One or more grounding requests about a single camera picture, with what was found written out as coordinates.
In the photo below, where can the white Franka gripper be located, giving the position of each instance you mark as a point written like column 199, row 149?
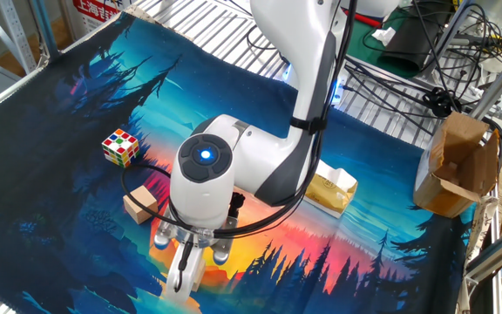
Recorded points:
column 192, row 279

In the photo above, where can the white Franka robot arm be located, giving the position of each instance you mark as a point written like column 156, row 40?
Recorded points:
column 203, row 192

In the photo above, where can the Rubik's cube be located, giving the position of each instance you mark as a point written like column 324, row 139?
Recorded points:
column 120, row 148

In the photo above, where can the gold tissue pack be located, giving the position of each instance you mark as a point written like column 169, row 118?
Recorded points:
column 334, row 192

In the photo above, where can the printed sunset landscape cloth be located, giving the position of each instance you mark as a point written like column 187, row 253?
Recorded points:
column 81, row 87

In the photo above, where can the red lettered sign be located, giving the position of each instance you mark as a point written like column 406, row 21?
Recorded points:
column 96, row 11

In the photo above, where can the open cardboard box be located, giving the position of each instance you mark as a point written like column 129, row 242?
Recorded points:
column 456, row 165

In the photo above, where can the green cutting mat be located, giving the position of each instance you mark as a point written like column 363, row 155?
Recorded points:
column 364, row 48

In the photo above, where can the white perforated shelf upright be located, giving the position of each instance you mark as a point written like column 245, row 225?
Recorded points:
column 9, row 35

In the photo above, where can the crumpled white tissue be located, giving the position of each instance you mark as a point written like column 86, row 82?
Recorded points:
column 384, row 36

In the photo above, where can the black pouch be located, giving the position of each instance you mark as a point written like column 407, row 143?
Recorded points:
column 408, row 39

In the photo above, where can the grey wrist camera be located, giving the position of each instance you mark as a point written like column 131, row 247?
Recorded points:
column 222, row 248

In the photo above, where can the blue grey metal post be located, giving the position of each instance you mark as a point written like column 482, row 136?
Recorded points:
column 44, row 26

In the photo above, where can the aluminium frame beam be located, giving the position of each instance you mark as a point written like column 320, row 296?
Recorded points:
column 495, row 257

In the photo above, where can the aluminium frame post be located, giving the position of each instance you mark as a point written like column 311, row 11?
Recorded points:
column 499, row 83

